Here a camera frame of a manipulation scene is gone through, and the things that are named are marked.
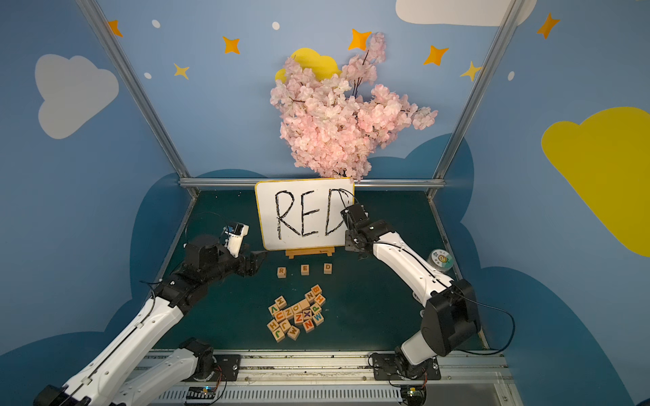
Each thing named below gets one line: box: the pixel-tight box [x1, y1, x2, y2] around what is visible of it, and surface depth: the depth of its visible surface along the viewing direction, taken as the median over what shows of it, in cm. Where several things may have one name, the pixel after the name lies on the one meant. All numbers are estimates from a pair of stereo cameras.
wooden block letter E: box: [300, 263, 310, 276], surface depth 95 cm
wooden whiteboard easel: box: [285, 246, 336, 260], surface depth 98 cm
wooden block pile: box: [266, 284, 326, 343], surface depth 84 cm
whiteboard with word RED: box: [254, 176, 356, 251], surface depth 92 cm
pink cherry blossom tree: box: [269, 31, 439, 181], surface depth 71 cm
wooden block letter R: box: [276, 266, 287, 279], surface depth 95 cm
